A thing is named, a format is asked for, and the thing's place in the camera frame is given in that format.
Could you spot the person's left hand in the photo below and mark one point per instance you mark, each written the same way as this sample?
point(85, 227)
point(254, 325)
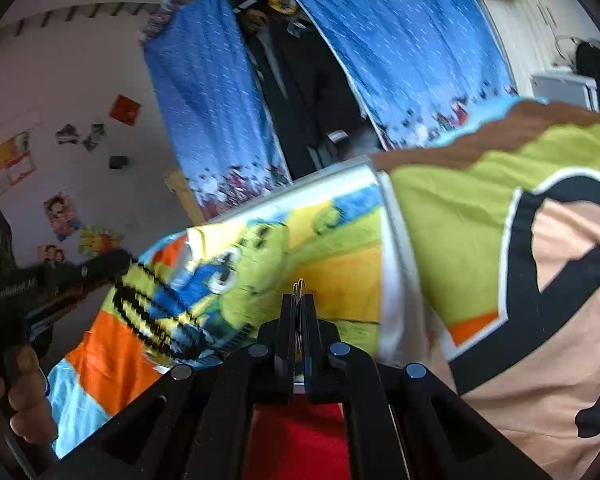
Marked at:
point(27, 405)

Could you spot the dark hanging clothes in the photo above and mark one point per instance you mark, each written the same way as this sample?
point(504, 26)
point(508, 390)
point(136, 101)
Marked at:
point(300, 100)

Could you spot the red cloth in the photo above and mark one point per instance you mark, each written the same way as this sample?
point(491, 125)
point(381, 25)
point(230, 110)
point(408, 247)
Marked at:
point(295, 445)

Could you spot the small wall photo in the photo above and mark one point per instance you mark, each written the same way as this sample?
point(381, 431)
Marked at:
point(67, 134)
point(94, 137)

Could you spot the cartoon figure wall sticker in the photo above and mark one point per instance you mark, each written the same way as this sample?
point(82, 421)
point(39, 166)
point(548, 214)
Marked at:
point(62, 216)
point(51, 255)

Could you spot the orange and yellow wall poster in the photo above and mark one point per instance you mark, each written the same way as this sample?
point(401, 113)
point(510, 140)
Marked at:
point(7, 162)

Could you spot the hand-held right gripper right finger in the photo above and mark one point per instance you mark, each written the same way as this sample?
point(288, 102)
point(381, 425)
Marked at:
point(309, 340)

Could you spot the white cabinet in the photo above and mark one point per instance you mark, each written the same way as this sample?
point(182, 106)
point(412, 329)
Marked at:
point(562, 91)

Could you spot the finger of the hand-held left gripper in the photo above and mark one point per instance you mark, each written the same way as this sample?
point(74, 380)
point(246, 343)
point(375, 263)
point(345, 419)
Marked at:
point(95, 266)
point(65, 310)

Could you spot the small dark wall box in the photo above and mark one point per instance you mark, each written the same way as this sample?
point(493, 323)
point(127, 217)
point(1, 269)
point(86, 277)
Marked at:
point(118, 162)

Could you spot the wooden board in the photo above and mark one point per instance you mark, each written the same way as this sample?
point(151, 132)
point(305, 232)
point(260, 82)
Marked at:
point(182, 195)

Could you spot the blue dotted curtain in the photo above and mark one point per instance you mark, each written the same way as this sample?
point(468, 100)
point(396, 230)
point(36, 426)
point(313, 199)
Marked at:
point(205, 100)
point(405, 45)

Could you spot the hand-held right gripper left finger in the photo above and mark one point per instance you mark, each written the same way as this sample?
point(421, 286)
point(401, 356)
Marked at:
point(286, 340)

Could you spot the colourful printed blanket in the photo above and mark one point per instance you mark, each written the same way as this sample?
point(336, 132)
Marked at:
point(455, 220)

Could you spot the red paper square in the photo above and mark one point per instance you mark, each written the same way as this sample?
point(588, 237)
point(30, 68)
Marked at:
point(125, 109)

